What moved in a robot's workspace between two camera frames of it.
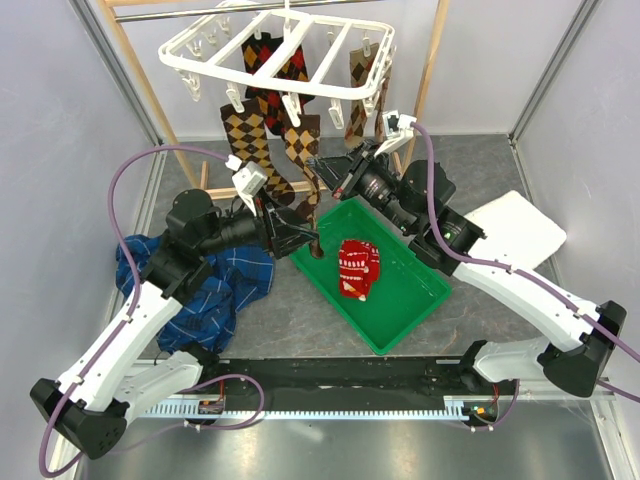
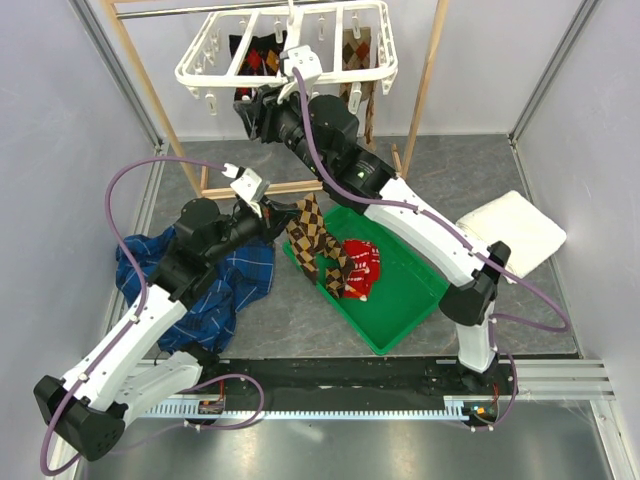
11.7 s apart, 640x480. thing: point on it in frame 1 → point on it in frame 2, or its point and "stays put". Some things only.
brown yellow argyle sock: x=247 y=141 → x=307 y=235
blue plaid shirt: x=207 y=314 stays put
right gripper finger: x=335 y=180 → x=252 y=125
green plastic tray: x=409 y=287 stays put
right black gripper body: x=369 y=164 → x=284 y=121
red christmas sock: x=355 y=285 stays put
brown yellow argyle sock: x=302 y=134 → x=338 y=276
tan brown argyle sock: x=356 y=123 → x=356 y=56
